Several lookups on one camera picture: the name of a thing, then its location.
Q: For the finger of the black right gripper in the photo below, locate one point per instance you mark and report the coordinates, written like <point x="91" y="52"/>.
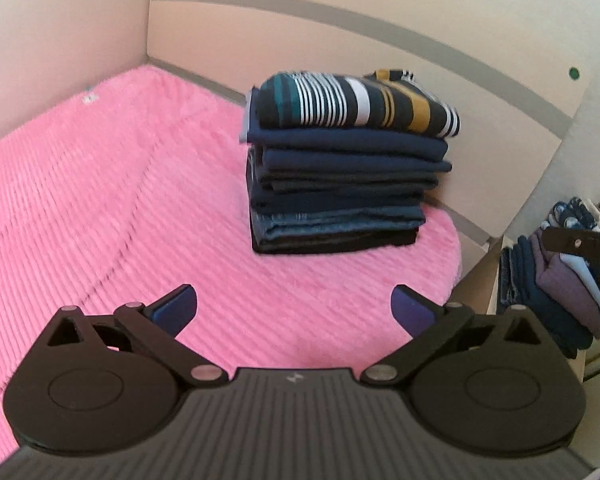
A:
<point x="582" y="243"/>

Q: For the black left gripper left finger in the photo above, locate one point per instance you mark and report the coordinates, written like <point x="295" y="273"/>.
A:
<point x="94" y="384"/>

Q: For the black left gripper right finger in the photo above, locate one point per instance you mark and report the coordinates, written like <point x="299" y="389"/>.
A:
<point x="497" y="385"/>

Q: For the navy teal striped shirt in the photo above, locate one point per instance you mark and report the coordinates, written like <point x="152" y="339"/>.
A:
<point x="386" y="99"/>

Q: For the pile of clothes on shelf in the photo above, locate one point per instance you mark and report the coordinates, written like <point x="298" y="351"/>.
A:
<point x="563" y="291"/>

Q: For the stack of dark folded clothes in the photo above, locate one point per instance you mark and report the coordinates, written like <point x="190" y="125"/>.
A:
<point x="324" y="190"/>

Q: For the pink ribbed bed blanket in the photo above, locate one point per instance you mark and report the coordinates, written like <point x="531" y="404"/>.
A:
<point x="130" y="190"/>

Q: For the beige headboard with grey stripe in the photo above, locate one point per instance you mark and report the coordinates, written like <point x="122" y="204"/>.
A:
<point x="501" y="96"/>

